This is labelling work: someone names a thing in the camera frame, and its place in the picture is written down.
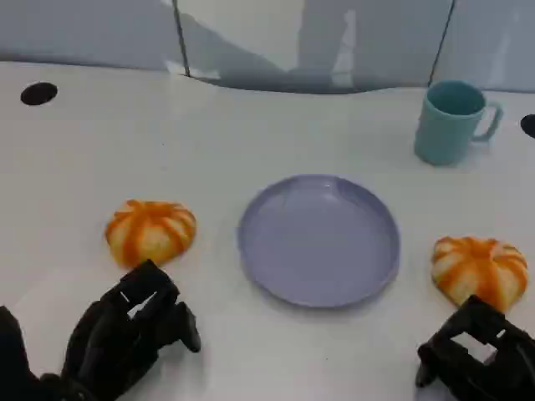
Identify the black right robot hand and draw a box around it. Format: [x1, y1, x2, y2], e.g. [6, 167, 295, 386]
[415, 294, 535, 401]

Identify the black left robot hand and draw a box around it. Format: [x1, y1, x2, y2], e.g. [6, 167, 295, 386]
[60, 258, 202, 401]

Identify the orange white toy bread roll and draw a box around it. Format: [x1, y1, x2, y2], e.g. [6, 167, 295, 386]
[104, 199, 197, 269]
[431, 236, 529, 312]

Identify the lilac plate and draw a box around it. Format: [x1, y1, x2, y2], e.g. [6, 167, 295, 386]
[237, 173, 402, 309]

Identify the pale green mug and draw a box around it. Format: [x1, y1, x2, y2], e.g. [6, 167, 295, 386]
[413, 79, 504, 166]

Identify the dark partition seam strip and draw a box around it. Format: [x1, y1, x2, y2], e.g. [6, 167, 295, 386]
[427, 0, 456, 88]
[172, 0, 191, 79]

